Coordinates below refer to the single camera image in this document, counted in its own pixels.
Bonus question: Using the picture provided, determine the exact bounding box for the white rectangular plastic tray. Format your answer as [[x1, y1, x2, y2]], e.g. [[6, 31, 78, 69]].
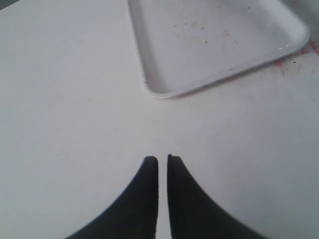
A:
[[126, 0, 310, 99]]

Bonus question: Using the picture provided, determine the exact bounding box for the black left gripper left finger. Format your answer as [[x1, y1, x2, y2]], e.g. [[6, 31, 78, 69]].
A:
[[69, 156, 159, 239]]

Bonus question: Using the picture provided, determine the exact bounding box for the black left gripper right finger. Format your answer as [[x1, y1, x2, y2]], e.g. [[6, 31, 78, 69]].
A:
[[167, 154, 252, 239]]

